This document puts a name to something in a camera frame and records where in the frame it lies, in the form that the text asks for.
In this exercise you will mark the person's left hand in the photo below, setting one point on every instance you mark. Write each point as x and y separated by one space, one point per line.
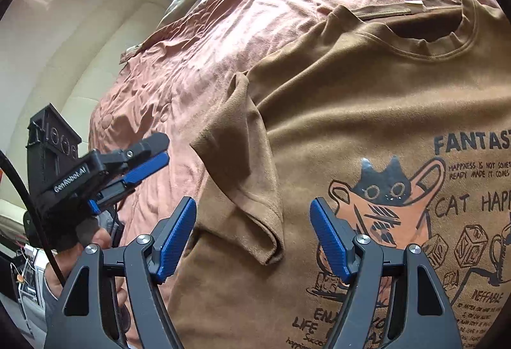
102 242

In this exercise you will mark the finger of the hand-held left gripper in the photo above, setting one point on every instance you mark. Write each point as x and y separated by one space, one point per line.
94 206
147 167

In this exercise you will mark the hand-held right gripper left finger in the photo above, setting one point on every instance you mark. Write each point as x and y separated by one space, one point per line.
177 241

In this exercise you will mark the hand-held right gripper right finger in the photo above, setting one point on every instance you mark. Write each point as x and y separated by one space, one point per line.
331 241

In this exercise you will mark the brown printed t-shirt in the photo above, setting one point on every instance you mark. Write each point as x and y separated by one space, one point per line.
339 113

